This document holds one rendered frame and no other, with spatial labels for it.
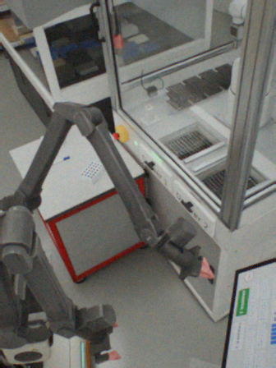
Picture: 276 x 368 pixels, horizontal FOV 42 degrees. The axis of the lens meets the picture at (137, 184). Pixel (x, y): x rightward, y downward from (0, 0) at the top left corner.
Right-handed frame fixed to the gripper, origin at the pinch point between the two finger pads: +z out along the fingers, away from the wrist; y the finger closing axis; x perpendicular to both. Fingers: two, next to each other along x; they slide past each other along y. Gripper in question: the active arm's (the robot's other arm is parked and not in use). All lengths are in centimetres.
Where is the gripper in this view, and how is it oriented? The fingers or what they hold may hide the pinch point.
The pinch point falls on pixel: (210, 276)
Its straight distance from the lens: 118.4
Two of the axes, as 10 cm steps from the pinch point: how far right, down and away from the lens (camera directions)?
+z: 7.9, 5.6, 2.6
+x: -5.4, 4.3, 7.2
